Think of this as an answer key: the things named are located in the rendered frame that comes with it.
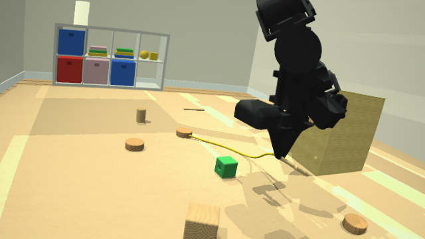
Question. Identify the yellow string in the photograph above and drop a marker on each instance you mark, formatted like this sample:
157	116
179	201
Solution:
299	169

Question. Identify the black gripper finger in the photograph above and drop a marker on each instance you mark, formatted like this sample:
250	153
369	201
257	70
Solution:
279	137
292	136

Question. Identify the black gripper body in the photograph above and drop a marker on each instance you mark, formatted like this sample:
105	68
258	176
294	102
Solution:
262	115

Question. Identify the small wooden cylinder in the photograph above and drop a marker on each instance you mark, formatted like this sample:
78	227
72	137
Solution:
140	115

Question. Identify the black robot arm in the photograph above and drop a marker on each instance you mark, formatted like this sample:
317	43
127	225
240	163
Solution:
298	50

